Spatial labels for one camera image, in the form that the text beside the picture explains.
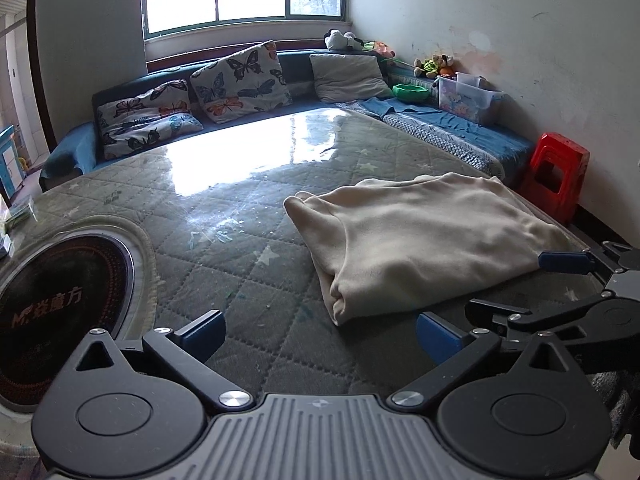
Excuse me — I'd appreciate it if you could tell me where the red plastic stool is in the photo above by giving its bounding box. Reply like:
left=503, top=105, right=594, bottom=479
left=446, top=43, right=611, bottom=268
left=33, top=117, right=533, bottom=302
left=517, top=132, right=590, bottom=225

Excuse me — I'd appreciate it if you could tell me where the green packet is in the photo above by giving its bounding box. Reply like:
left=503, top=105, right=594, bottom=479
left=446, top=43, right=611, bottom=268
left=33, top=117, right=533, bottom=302
left=2, top=199, right=37, bottom=228

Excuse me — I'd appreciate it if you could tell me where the blue corner sofa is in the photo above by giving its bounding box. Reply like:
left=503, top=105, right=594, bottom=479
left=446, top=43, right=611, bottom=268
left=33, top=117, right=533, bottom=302
left=39, top=45, right=536, bottom=191

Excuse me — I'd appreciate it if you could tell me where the black and white plush toy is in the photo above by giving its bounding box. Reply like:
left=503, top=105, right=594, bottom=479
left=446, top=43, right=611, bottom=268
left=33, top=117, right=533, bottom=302
left=324, top=30, right=366, bottom=52

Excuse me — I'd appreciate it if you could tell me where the large butterfly print cushion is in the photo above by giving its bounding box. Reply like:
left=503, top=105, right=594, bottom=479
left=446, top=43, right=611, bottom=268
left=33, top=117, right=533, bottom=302
left=190, top=41, right=293, bottom=125

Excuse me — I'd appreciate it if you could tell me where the grey cushion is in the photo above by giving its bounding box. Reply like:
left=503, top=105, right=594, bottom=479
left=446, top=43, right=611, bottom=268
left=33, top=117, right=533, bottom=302
left=309, top=53, right=393, bottom=105

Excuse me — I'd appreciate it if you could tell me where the green bowl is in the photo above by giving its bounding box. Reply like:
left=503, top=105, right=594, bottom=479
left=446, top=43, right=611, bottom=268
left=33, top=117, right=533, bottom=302
left=392, top=84, right=431, bottom=102

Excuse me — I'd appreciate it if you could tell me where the clear plastic storage box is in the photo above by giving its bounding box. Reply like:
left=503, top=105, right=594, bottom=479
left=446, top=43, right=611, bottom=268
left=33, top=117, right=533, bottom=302
left=434, top=72, right=505, bottom=126

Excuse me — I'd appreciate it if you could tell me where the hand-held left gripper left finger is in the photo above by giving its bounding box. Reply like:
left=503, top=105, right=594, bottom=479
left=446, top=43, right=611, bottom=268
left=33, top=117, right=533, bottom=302
left=75, top=310, right=254, bottom=412

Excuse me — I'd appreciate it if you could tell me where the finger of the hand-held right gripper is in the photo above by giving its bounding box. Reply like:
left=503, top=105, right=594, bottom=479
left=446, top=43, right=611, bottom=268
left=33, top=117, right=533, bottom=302
left=465, top=292, right=622, bottom=345
left=538, top=241, right=640, bottom=293

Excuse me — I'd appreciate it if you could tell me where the cream fleece garment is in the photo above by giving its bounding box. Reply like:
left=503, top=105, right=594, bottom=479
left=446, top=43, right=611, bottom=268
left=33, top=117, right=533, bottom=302
left=283, top=172, right=586, bottom=326

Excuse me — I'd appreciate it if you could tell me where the dark wooden door frame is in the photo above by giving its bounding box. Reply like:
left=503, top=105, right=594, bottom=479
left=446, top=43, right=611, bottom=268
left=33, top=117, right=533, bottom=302
left=25, top=0, right=57, bottom=151

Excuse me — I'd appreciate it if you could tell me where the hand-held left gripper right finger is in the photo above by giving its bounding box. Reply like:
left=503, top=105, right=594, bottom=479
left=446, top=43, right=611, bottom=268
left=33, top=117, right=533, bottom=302
left=387, top=311, right=581, bottom=411

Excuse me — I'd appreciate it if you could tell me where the blue sofa blanket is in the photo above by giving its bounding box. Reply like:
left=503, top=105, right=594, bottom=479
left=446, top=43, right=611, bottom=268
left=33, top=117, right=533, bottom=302
left=360, top=96, right=536, bottom=161

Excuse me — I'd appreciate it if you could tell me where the flat butterfly print cushion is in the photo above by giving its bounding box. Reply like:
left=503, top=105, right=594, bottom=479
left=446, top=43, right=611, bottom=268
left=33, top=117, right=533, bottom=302
left=96, top=79, right=204, bottom=161

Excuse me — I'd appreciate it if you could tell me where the black round induction cooker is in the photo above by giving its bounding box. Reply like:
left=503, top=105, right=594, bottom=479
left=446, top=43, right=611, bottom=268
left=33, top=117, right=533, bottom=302
left=0, top=220, right=161, bottom=416

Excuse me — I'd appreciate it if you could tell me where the blue and white toy cabinet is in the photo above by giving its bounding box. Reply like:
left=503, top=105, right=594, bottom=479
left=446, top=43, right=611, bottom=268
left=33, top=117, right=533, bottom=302
left=0, top=127, right=28, bottom=201

